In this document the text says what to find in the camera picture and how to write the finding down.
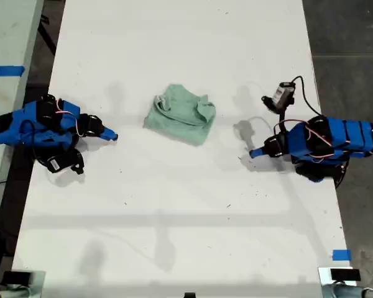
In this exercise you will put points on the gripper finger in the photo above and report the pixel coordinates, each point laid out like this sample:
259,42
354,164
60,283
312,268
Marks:
107,133
261,152

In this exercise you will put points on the pale green T-shirt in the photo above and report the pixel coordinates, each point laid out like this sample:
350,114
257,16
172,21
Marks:
180,121

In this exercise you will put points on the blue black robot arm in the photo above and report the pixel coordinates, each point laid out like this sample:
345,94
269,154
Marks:
348,133
15,127

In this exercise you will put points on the long blue tape strip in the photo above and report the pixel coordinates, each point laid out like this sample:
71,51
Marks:
6,70

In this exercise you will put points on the black stand leg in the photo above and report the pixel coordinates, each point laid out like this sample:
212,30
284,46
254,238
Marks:
46,34

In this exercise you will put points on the pale side table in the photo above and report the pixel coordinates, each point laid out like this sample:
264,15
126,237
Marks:
6,31

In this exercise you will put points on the blue tape square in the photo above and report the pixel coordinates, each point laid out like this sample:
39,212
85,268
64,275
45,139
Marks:
342,255

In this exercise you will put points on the silver mounting plate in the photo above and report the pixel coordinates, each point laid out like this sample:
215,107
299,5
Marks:
38,285
324,274

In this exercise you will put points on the small black box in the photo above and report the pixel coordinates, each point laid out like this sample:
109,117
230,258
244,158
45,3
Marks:
17,277
345,274

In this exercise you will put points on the small black clamp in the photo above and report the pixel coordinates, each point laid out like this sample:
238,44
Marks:
189,295

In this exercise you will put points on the black camera stalk gripper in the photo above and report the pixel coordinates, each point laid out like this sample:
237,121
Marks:
283,116

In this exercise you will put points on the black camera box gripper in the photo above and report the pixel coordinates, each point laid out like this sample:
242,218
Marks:
281,94
59,163

